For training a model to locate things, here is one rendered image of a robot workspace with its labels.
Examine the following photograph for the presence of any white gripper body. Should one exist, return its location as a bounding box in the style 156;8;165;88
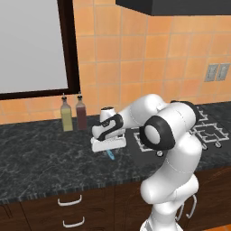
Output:
90;135;127;153

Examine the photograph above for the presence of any blue spatula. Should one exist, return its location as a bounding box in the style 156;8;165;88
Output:
106;149;116;161

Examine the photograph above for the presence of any dark red vinegar bottle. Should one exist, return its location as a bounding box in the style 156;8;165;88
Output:
75;91;88;132

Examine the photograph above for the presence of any yellow oil bottle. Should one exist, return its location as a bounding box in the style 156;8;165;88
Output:
60;93;74;133

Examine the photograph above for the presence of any dark wood drawer front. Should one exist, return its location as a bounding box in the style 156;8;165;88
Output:
24;208;116;231
19;187;116;218

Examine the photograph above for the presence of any dark wood cupboard door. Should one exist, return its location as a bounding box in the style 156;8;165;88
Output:
176;167;231;231
114;180;155;231
0;201;32;231

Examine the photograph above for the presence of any black hob with grey grates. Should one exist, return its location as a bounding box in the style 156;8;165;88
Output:
125;101;231;170

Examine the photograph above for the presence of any dark framed window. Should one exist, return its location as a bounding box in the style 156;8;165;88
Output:
0;0;81;101

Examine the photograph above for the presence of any black range hood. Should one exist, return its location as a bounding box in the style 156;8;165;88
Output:
115;0;231;17

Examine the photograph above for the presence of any white drawer handle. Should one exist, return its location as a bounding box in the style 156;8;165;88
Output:
61;216;86;229
56;194;83;208

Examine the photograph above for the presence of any white cupboard door handle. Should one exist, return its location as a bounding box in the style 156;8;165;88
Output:
176;203;185;223
185;194;199;219

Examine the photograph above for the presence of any grey wall outlet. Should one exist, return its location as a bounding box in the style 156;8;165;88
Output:
216;62;231;81
204;63;219;83

